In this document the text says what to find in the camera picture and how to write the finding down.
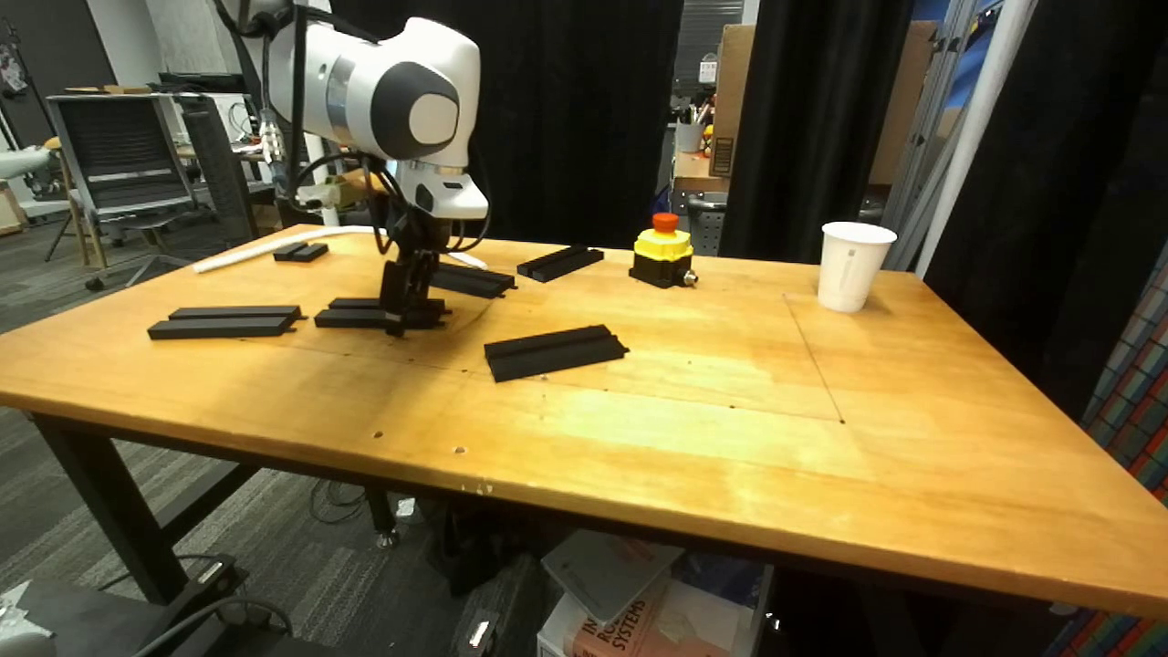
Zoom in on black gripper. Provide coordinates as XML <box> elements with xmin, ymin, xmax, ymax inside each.
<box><xmin>379</xmin><ymin>208</ymin><xmax>448</xmax><ymax>320</ymax></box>

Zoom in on black track piece with pegs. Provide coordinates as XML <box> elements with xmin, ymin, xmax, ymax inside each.
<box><xmin>315</xmin><ymin>298</ymin><xmax>448</xmax><ymax>337</ymax></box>

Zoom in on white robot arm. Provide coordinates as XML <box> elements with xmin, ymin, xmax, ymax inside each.
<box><xmin>210</xmin><ymin>0</ymin><xmax>489</xmax><ymax>327</ymax></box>

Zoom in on small black block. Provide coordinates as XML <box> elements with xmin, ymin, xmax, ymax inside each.
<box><xmin>274</xmin><ymin>241</ymin><xmax>328</xmax><ymax>264</ymax></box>

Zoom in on black track piece angled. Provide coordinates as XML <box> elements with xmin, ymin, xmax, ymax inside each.
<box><xmin>484</xmin><ymin>323</ymin><xmax>629</xmax><ymax>384</ymax></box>

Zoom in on yellow emergency stop button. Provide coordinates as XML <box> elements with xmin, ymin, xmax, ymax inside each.
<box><xmin>630</xmin><ymin>213</ymin><xmax>697</xmax><ymax>287</ymax></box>

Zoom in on black curtain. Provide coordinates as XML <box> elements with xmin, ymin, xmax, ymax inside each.
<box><xmin>328</xmin><ymin>0</ymin><xmax>682</xmax><ymax>246</ymax></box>

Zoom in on black office chair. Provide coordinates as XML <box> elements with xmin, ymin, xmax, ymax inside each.
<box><xmin>47</xmin><ymin>93</ymin><xmax>197</xmax><ymax>265</ymax></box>

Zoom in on boxes under table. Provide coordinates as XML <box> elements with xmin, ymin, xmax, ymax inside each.
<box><xmin>537</xmin><ymin>530</ymin><xmax>775</xmax><ymax>657</ymax></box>

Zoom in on black table leg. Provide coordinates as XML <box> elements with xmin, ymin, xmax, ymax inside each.
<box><xmin>35</xmin><ymin>417</ymin><xmax>184</xmax><ymax>601</ymax></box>

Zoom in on white paper cup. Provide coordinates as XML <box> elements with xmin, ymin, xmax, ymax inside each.
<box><xmin>818</xmin><ymin>220</ymin><xmax>897</xmax><ymax>315</ymax></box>

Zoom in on white pole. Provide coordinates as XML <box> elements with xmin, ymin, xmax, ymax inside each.
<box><xmin>916</xmin><ymin>0</ymin><xmax>1040</xmax><ymax>272</ymax></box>

